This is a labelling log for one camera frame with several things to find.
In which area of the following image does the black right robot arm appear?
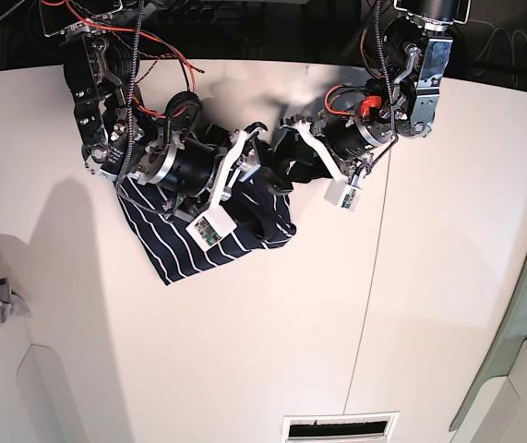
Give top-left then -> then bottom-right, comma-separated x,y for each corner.
40,1 -> 292,222

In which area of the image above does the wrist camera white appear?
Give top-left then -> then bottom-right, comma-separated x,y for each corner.
324,181 -> 362,212
186,206 -> 237,252

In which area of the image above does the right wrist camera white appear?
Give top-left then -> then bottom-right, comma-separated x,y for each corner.
186,206 -> 237,252

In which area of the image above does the white cables background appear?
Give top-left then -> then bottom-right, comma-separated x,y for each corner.
468,19 -> 527,68

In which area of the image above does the white bin left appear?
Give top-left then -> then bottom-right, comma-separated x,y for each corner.
0,233 -> 79,443

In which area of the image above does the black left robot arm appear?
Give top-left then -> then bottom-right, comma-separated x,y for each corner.
264,1 -> 471,195

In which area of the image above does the navy white striped t-shirt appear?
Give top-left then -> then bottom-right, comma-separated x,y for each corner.
115,122 -> 333,286

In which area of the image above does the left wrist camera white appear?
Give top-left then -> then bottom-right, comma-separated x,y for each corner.
324,181 -> 362,212

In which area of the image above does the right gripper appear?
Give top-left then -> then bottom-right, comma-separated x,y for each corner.
128,120 -> 293,217

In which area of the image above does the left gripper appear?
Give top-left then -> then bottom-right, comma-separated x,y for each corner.
272,111 -> 397,185

